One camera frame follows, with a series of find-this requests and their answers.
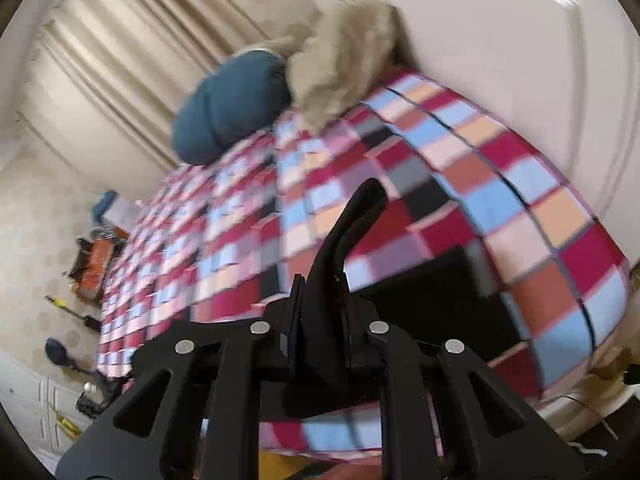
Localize dark blue pillow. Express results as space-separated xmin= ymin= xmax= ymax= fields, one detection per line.
xmin=170 ymin=49 xmax=295 ymax=167

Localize orange and black floor clutter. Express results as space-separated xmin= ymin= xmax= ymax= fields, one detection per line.
xmin=67 ymin=227 xmax=132 ymax=306

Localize yellow-handled tool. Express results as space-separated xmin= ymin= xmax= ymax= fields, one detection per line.
xmin=45 ymin=295 xmax=101 ymax=332

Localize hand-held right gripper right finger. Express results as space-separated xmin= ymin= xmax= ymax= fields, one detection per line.
xmin=342 ymin=276 xmax=587 ymax=480

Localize beige pillow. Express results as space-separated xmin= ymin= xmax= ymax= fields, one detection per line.
xmin=286 ymin=0 xmax=402 ymax=130

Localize plaid checked blanket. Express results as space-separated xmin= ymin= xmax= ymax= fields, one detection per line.
xmin=95 ymin=67 xmax=632 ymax=461

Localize blue and white bundle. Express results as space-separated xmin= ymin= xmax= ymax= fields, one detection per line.
xmin=91 ymin=189 xmax=143 ymax=228

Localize beige curtain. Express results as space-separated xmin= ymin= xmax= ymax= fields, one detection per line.
xmin=17 ymin=0 xmax=313 ymax=173

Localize dark blue paddle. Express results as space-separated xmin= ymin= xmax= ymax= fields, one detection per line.
xmin=44 ymin=337 xmax=101 ymax=376

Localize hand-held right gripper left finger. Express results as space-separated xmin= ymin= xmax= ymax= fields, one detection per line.
xmin=54 ymin=276 xmax=307 ymax=480

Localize white cabinet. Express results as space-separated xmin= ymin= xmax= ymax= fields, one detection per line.
xmin=0 ymin=355 xmax=96 ymax=471

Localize black pants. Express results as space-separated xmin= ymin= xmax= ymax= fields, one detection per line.
xmin=260 ymin=177 xmax=533 ymax=418

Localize white carved headboard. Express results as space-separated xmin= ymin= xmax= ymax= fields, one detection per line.
xmin=320 ymin=0 xmax=640 ymax=266

